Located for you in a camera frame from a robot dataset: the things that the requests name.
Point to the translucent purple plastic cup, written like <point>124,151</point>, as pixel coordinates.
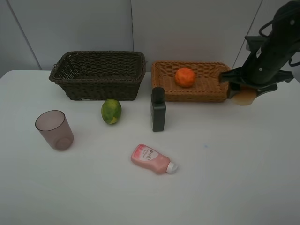
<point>54,127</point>

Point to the pink lotion bottle white cap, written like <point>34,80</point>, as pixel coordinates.
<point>148,158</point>

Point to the red yellow peach fruit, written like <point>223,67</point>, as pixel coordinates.
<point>245,96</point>

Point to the orange tangerine fruit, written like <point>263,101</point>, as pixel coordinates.
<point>185,77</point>

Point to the dark brown wicker basket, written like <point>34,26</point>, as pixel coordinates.
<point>100,75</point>

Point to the black rectangular bottle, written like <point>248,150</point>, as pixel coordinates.
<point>158,109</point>

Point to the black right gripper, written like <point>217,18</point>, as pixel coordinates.
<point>261,71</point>

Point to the light brown wicker basket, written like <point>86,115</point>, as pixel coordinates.
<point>206,89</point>

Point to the green yellow mango fruit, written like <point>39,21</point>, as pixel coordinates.
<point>111,111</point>

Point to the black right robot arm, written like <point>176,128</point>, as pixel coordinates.
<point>277,42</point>

